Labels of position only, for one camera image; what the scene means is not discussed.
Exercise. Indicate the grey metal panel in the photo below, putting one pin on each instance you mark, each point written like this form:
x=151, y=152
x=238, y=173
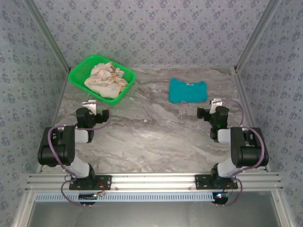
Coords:
x=151, y=215

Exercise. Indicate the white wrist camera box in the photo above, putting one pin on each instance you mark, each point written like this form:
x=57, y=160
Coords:
x=214, y=104
x=92, y=107

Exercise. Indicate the peach printed t-shirt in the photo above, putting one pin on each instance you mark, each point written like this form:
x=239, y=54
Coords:
x=104, y=80

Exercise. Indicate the small circuit board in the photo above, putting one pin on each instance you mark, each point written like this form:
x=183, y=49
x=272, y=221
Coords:
x=220, y=196
x=87, y=196

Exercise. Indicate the aluminium mounting rail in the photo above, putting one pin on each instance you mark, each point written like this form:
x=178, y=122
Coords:
x=151, y=182

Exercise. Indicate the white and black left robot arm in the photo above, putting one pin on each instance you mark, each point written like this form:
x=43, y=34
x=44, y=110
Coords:
x=56, y=151

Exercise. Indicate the aluminium frame post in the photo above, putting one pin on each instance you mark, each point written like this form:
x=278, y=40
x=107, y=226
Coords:
x=49, y=35
x=256, y=35

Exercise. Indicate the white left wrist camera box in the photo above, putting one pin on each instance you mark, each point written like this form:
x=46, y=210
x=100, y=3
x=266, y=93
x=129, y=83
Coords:
x=92, y=107

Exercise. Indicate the aluminium table side rail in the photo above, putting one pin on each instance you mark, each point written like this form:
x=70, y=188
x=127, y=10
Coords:
x=243, y=94
x=54, y=118

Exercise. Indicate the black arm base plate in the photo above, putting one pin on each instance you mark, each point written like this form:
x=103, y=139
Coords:
x=201, y=182
x=106, y=179

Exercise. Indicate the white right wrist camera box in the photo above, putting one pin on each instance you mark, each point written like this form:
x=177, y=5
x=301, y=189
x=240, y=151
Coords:
x=214, y=104

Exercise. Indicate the green plastic basket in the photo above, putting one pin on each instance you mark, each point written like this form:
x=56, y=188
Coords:
x=78, y=78

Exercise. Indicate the teal folded t-shirt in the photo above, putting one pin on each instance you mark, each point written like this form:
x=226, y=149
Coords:
x=187, y=93

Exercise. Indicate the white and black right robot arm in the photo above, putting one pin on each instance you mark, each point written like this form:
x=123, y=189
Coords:
x=248, y=151

